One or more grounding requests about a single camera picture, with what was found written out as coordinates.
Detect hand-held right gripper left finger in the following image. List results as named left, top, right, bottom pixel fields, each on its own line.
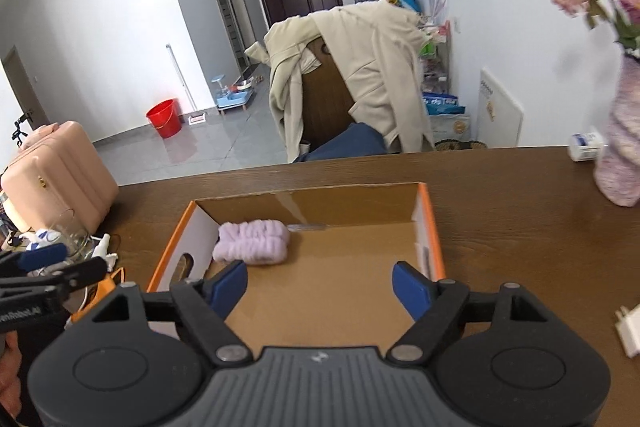
left=67, top=260, right=249, bottom=367

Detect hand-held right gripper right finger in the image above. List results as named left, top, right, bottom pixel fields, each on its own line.
left=391, top=261, right=573, bottom=367

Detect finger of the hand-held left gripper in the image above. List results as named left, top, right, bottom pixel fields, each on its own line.
left=0, top=243, right=68, bottom=277
left=22, top=258, right=108, bottom=303

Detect lilac fuzzy headband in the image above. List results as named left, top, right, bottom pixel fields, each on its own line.
left=212, top=219, right=292, bottom=266

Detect orange cardboard box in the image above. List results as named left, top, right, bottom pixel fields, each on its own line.
left=146, top=182, right=447, bottom=349

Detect person's left hand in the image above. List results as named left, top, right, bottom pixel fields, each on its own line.
left=0, top=336, right=23, bottom=413

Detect clear glass cup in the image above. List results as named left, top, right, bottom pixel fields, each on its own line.
left=47, top=209, right=93, bottom=263

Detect pink suitcase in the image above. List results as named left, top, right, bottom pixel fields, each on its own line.
left=0, top=121, right=120, bottom=233

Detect small black tripod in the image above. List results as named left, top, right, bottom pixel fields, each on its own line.
left=11, top=114, right=33, bottom=148

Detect woven basket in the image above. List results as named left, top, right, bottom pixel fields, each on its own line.
left=434, top=139, right=488, bottom=152

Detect blue jeans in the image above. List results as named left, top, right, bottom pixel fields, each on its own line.
left=292, top=122, right=388, bottom=164

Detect white printed bag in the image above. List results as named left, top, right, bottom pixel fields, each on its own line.
left=430, top=113, right=472, bottom=142

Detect brown interior door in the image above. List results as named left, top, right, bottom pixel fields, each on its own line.
left=1, top=46, right=38, bottom=130

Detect red bucket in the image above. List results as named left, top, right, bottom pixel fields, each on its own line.
left=146, top=99, right=182, bottom=138

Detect blue white packet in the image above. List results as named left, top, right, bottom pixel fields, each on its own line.
left=422, top=93, right=466, bottom=116

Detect blue white pet feeder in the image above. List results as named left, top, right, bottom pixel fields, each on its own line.
left=216, top=74, right=258, bottom=112

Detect wooden chair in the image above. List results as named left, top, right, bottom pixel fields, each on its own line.
left=299, top=39, right=356, bottom=148

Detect white mop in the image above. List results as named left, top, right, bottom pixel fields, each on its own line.
left=165, top=43, right=207, bottom=125

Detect white charger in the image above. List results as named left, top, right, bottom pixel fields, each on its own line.
left=615, top=304, right=640, bottom=358

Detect white pill bottle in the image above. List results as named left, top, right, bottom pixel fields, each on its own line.
left=567, top=131, right=606, bottom=162

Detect beige coat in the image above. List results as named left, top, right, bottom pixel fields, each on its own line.
left=245, top=1, right=436, bottom=162

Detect pink textured vase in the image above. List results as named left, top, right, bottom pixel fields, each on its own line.
left=593, top=52, right=640, bottom=208

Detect orange strap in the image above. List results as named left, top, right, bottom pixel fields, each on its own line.
left=70, top=267, right=126, bottom=323

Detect white wall panel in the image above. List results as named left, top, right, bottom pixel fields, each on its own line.
left=477, top=68, right=525, bottom=148

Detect wire storage rack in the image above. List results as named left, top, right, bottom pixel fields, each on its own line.
left=417, top=19, right=453, bottom=98

